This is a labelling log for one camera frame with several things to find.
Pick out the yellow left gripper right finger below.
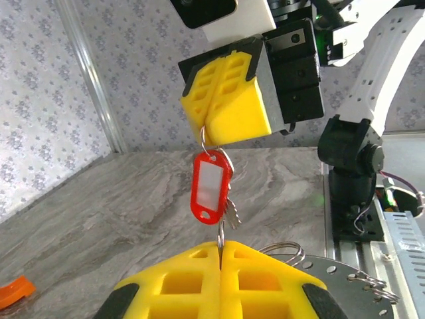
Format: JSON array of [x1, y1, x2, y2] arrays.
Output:
[[218, 241, 349, 319]]

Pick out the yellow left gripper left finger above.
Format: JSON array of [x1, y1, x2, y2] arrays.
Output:
[[94, 241, 222, 319]]

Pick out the silver keys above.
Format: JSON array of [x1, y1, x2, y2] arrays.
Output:
[[217, 148, 243, 230]]

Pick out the red plastic key tag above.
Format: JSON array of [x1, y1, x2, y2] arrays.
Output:
[[189, 150, 232, 226]]

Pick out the small circuit board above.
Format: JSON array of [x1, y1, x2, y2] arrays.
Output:
[[375, 185, 399, 213]]

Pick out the orange curved plastic piece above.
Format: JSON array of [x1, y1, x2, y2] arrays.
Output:
[[0, 274, 37, 308]]

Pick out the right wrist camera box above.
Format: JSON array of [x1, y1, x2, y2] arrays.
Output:
[[169, 0, 278, 44]]

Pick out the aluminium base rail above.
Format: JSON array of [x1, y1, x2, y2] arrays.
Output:
[[321, 161, 389, 276]]

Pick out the grey slotted cable duct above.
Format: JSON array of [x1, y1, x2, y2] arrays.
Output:
[[381, 199, 425, 319]]

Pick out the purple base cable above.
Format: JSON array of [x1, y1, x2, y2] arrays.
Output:
[[378, 169, 425, 203]]

